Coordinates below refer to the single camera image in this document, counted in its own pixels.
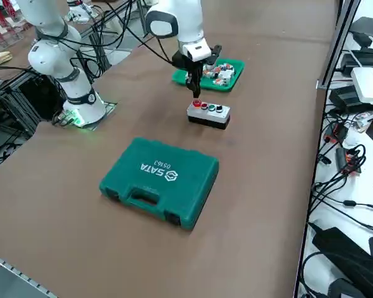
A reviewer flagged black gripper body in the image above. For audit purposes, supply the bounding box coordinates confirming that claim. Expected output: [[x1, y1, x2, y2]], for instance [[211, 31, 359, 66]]
[[172, 51, 206, 77]]

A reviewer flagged white button box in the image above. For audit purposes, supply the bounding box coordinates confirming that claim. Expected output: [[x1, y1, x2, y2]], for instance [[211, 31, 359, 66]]
[[186, 99, 231, 131]]

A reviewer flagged white flat device box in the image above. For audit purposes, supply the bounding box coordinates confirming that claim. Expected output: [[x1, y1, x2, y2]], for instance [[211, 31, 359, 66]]
[[350, 66, 373, 106]]

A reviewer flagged white terminal block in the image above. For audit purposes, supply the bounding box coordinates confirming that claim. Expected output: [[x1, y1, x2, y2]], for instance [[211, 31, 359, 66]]
[[219, 70, 234, 85]]

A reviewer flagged green plastic tray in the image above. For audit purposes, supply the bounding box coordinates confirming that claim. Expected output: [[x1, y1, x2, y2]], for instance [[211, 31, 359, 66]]
[[172, 58, 246, 93]]

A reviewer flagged green plastic tool case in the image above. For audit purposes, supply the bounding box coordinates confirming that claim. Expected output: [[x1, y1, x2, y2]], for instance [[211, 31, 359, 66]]
[[98, 137, 220, 232]]

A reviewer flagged black flat device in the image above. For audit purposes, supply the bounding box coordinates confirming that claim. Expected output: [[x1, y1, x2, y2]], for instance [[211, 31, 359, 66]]
[[328, 85, 371, 114]]

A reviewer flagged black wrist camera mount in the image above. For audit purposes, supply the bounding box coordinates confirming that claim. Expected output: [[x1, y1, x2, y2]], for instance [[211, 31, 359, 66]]
[[204, 45, 223, 71]]

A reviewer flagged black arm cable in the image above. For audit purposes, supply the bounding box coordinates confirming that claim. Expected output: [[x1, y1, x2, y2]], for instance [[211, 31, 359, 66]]
[[90, 0, 181, 68]]

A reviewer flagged aluminium frame profile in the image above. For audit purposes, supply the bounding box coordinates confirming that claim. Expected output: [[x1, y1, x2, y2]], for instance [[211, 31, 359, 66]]
[[316, 0, 361, 91]]

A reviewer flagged aluminium table edge rail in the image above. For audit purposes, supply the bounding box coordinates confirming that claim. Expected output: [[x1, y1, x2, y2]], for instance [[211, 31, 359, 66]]
[[0, 250, 58, 298]]

